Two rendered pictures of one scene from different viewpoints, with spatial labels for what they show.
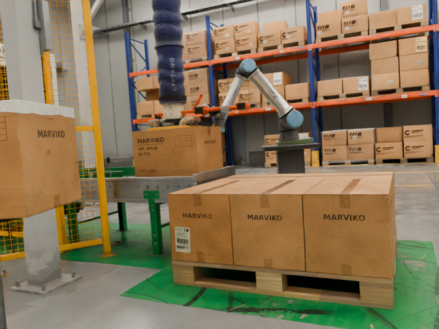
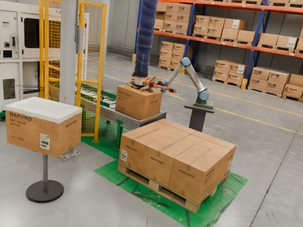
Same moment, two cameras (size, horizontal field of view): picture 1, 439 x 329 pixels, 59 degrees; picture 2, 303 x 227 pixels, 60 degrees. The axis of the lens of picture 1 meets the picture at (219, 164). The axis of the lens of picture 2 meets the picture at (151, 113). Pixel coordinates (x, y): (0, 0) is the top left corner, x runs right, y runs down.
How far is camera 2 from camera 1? 1.42 m
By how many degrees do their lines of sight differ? 17
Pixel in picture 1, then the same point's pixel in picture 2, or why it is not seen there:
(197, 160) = (144, 112)
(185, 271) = (122, 167)
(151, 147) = (124, 97)
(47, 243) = not seen: hidden behind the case
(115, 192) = (104, 114)
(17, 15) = (67, 37)
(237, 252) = (144, 169)
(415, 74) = not seen: outside the picture
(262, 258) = (153, 175)
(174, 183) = (130, 120)
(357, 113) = (284, 58)
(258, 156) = (211, 70)
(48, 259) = not seen: hidden behind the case
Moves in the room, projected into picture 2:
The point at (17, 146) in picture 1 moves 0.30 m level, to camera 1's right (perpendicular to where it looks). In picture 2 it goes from (57, 134) to (87, 141)
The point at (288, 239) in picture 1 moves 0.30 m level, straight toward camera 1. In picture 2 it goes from (164, 173) to (155, 186)
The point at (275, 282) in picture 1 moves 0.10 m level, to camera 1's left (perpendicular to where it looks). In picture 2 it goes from (155, 186) to (147, 184)
